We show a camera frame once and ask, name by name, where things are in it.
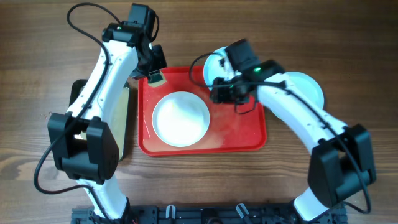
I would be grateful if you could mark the white round plate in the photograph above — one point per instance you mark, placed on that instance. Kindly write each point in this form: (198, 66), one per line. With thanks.
(309, 87)

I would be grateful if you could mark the light blue plate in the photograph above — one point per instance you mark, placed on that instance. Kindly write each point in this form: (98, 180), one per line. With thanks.
(217, 65)

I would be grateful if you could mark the black soapy water tray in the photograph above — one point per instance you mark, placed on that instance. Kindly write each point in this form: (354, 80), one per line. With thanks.
(118, 124)

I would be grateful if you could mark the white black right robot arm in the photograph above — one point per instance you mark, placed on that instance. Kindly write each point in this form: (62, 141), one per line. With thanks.
(341, 157)

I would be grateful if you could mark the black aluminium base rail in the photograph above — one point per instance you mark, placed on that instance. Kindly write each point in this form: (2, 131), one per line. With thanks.
(266, 214)

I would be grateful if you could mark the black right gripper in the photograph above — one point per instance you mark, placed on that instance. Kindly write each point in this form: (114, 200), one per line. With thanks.
(222, 94)

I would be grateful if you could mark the green yellow sponge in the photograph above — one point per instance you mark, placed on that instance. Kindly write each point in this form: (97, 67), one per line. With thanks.
(156, 79)

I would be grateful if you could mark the red plastic tray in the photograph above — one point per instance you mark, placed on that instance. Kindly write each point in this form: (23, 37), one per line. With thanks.
(228, 131)

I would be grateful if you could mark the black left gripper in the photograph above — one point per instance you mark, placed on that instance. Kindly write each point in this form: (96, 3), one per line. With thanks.
(161, 64)

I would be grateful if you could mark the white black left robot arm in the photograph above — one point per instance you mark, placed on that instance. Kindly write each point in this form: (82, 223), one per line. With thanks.
(82, 142)

